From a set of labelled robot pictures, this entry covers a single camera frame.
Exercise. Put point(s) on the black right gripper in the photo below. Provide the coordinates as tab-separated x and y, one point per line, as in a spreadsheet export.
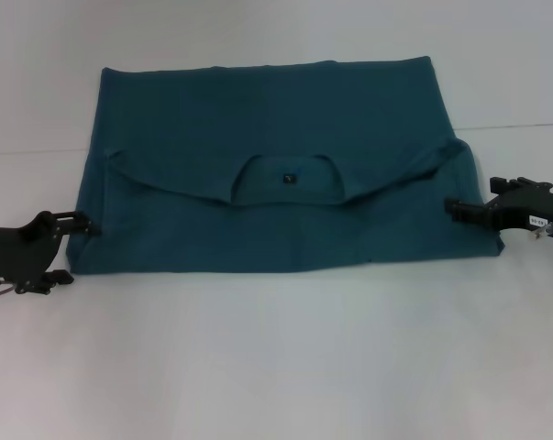
528	208

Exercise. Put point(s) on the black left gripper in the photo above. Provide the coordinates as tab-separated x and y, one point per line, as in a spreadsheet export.
19	252

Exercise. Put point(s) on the teal t-shirt with FREE print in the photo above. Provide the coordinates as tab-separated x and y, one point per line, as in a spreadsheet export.
280	114

